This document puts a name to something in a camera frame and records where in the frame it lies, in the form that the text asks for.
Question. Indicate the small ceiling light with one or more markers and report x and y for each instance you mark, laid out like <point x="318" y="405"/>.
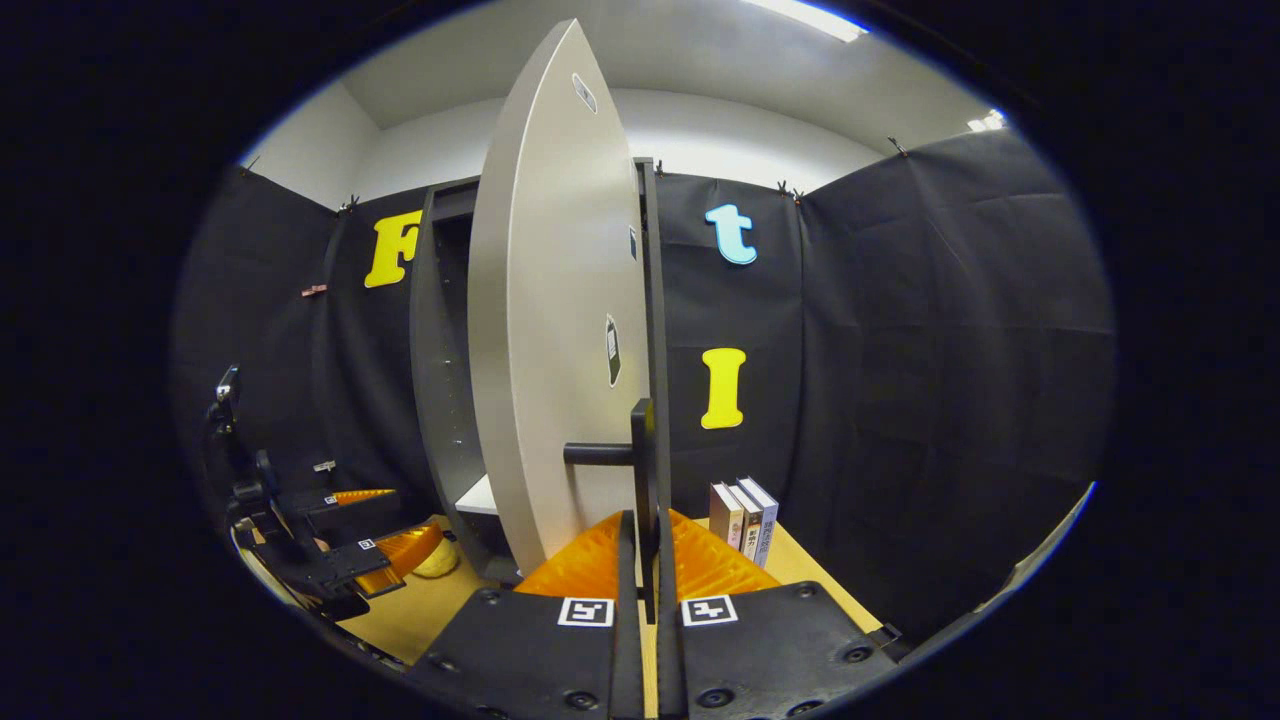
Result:
<point x="985" y="121"/>

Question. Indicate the black cloth clip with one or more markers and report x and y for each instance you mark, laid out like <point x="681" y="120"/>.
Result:
<point x="250" y="160"/>
<point x="347" y="205"/>
<point x="785" y="190"/>
<point x="897" y="146"/>

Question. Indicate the brown spine book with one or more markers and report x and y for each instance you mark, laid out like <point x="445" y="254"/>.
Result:
<point x="725" y="515"/>

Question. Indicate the white cabinet shelf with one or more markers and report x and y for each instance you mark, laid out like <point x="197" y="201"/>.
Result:
<point x="482" y="497"/>

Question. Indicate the white cover book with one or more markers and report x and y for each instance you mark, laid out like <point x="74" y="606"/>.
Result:
<point x="768" y="525"/>

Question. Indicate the black backdrop cloth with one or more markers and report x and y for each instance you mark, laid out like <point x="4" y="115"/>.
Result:
<point x="900" y="350"/>

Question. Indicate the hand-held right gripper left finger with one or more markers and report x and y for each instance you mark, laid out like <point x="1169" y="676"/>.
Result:
<point x="627" y="650"/>

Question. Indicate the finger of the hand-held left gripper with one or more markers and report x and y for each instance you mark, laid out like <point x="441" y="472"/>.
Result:
<point x="340" y="565"/>
<point x="310" y="503"/>

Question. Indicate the beige cabinet door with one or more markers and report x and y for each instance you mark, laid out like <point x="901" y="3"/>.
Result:
<point x="550" y="300"/>

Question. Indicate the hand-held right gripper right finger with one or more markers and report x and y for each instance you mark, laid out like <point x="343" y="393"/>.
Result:
<point x="670" y="660"/>

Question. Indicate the yellow round fruit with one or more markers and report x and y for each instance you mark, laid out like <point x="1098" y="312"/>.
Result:
<point x="440" y="562"/>

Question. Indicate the dark grey cabinet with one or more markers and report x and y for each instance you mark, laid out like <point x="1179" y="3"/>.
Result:
<point x="440" y="400"/>

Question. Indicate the long ceiling light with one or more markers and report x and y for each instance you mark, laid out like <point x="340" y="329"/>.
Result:
<point x="805" y="18"/>

